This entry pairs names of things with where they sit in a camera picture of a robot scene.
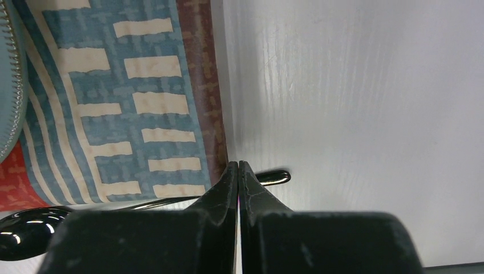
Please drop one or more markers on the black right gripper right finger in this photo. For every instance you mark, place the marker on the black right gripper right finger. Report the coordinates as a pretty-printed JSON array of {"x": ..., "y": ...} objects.
[{"x": 276, "y": 239}]

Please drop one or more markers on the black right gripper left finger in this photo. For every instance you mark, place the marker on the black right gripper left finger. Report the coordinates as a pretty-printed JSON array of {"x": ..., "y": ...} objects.
[{"x": 198, "y": 239}]

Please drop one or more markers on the striped patchwork placemat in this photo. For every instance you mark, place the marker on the striped patchwork placemat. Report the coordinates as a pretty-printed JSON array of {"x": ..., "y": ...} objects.
[{"x": 123, "y": 104}]

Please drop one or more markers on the black spoon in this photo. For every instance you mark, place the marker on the black spoon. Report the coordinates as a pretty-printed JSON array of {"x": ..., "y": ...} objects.
[{"x": 27, "y": 233}]

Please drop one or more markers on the teal ceramic plate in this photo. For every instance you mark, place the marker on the teal ceramic plate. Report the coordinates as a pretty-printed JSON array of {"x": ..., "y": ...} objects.
[{"x": 13, "y": 78}]

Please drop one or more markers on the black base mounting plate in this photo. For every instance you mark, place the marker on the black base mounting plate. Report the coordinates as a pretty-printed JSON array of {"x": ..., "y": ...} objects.
[{"x": 470, "y": 268}]

